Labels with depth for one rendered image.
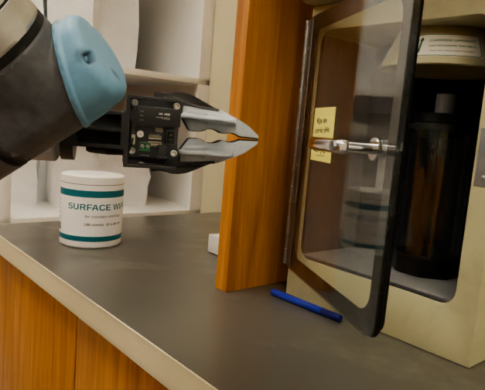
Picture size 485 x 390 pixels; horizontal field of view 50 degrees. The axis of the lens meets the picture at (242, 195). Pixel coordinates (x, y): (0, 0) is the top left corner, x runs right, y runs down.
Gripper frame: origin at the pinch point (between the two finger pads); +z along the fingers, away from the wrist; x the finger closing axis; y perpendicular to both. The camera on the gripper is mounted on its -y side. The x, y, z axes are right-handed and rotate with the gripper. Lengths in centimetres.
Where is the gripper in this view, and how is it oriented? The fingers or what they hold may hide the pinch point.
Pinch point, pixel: (245, 138)
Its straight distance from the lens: 60.8
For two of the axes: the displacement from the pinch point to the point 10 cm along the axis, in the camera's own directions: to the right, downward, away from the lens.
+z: 9.7, 0.5, 2.4
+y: 2.3, 1.5, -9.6
